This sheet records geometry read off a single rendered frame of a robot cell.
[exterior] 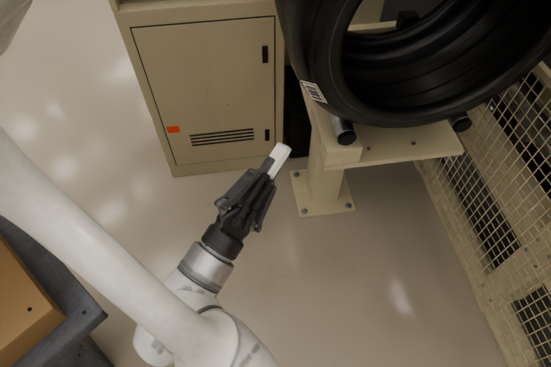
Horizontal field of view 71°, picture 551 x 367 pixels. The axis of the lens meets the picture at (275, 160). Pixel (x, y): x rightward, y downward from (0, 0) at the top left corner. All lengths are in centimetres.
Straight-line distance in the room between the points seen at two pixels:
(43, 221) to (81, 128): 187
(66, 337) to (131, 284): 55
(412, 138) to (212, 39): 75
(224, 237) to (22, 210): 33
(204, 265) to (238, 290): 98
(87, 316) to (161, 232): 85
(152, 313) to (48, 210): 17
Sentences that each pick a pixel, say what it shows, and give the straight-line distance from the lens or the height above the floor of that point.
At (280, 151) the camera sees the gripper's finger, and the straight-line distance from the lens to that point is 75.
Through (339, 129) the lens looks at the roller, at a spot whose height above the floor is 91.
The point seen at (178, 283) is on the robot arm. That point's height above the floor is 92.
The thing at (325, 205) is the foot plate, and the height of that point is 1.
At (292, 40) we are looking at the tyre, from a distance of 73.
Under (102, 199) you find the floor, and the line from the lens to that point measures 203.
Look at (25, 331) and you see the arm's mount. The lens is 102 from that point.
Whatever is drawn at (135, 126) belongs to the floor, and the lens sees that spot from 228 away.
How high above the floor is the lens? 158
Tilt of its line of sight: 52 degrees down
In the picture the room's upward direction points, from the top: straight up
